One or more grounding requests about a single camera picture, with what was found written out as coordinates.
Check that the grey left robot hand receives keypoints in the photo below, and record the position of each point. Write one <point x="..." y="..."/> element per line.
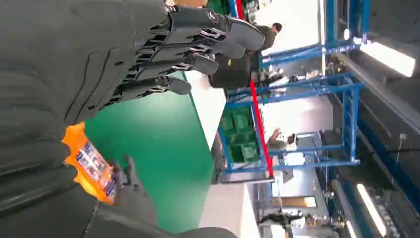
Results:
<point x="85" y="49"/>

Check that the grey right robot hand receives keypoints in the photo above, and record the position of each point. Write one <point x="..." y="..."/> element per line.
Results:
<point x="136" y="200"/>

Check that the orange drink bottle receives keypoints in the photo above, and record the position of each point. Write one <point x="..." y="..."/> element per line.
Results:
<point x="90" y="164"/>

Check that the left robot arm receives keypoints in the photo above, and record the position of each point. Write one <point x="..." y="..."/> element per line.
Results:
<point x="26" y="138"/>

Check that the green table mat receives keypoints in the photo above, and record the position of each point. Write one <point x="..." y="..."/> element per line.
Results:
<point x="157" y="148"/>

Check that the white table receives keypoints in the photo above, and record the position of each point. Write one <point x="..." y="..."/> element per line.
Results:
<point x="210" y="105"/>
<point x="226" y="203"/>

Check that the green plastic crate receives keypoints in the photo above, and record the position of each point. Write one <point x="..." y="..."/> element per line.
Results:
<point x="237" y="153"/>
<point x="226" y="124"/>
<point x="241" y="121"/>
<point x="250" y="151"/>

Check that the brown cardboard box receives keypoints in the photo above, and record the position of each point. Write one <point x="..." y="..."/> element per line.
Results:
<point x="187" y="2"/>

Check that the red bar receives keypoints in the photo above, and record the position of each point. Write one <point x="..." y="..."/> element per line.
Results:
<point x="262" y="138"/>

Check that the person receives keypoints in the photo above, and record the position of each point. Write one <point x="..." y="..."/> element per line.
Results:
<point x="233" y="70"/>
<point x="277" y="141"/>

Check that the blue metal rack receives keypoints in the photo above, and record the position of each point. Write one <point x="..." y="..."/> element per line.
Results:
<point x="349" y="108"/>

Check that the ceiling light panel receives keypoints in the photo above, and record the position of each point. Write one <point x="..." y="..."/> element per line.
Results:
<point x="388" y="57"/>
<point x="372" y="210"/>

